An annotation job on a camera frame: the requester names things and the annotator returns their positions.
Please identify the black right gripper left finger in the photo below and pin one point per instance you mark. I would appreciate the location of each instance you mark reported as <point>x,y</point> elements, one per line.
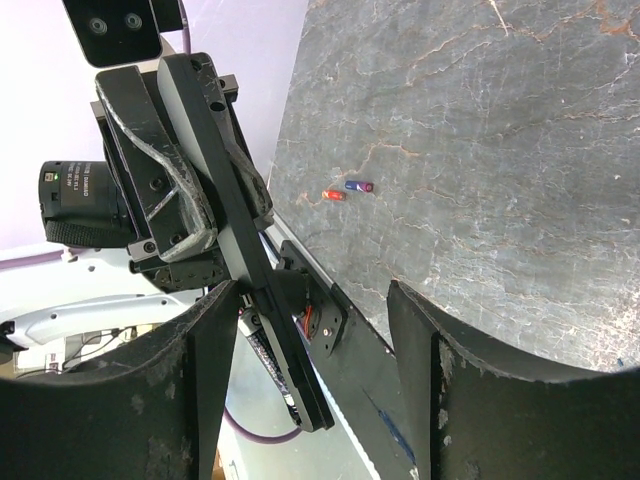
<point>151,409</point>

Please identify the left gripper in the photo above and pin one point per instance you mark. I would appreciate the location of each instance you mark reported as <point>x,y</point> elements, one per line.
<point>184,167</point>

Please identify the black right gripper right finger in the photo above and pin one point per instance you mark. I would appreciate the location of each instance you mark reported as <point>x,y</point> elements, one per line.
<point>479,408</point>

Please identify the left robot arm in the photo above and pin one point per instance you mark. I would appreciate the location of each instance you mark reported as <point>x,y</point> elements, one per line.
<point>82,207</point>

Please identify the orange battery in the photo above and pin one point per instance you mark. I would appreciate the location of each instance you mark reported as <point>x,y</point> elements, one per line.
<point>334,195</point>

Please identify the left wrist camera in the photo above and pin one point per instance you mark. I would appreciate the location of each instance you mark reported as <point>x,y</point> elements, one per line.
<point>118,32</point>

